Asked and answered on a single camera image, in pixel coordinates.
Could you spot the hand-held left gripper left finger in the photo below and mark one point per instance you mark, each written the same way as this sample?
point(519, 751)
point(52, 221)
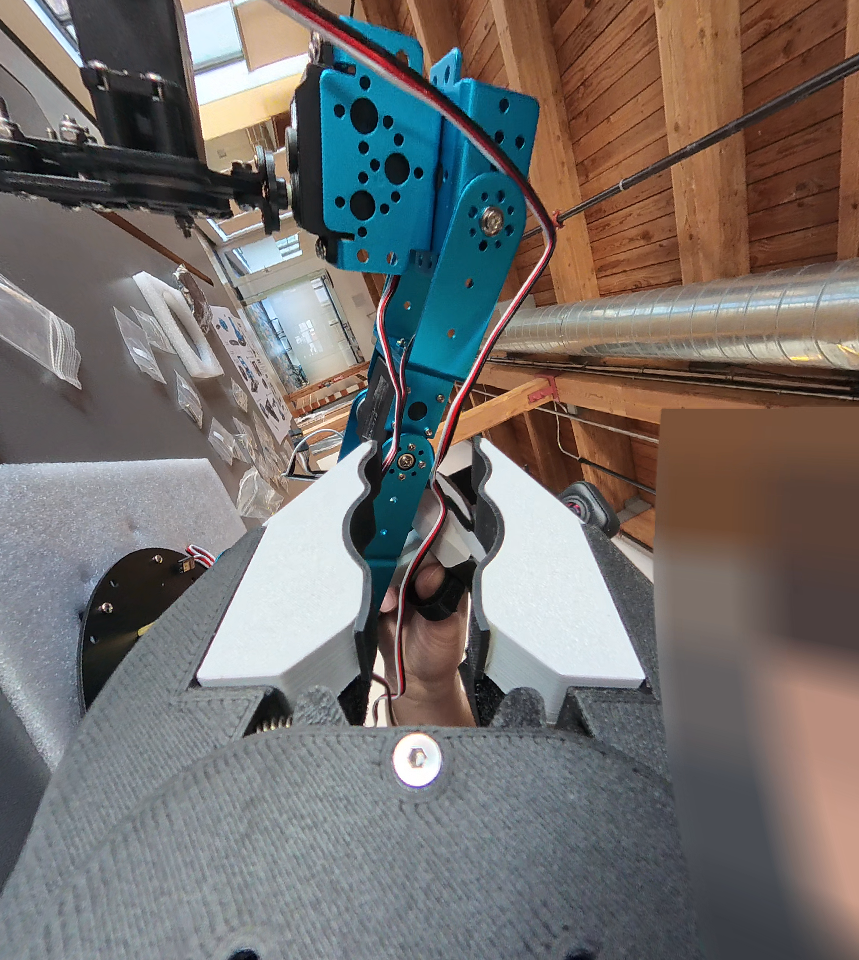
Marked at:
point(287, 600)

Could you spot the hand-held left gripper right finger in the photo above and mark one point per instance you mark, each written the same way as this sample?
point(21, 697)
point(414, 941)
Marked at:
point(557, 600)

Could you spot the blue toy robot arm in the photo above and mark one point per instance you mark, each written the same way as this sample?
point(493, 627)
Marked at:
point(392, 150)

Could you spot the black desk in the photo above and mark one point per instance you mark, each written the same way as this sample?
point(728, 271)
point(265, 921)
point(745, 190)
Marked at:
point(62, 255)

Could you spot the dark grey desk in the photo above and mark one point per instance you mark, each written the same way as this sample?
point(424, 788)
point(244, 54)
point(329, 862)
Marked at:
point(17, 75)

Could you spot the person's right hand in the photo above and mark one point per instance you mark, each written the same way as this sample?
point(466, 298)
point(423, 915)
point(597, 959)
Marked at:
point(429, 652)

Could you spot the printed instruction sheet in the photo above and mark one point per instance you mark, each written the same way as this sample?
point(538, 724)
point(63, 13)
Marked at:
point(249, 367)

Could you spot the grey foam mat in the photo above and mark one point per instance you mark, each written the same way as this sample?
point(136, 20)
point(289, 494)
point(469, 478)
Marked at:
point(24, 525)

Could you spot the silver foil bag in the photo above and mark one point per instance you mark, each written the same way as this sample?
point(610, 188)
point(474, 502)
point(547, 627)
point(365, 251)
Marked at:
point(191, 289)

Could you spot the group of clear plastic bags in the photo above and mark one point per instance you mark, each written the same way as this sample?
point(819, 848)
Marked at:
point(9, 300)

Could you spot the silver air duct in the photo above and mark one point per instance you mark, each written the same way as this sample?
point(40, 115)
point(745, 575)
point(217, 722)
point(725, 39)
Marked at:
point(699, 315)

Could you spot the white foam frame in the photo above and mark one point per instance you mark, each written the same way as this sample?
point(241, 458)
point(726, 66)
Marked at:
point(150, 294)

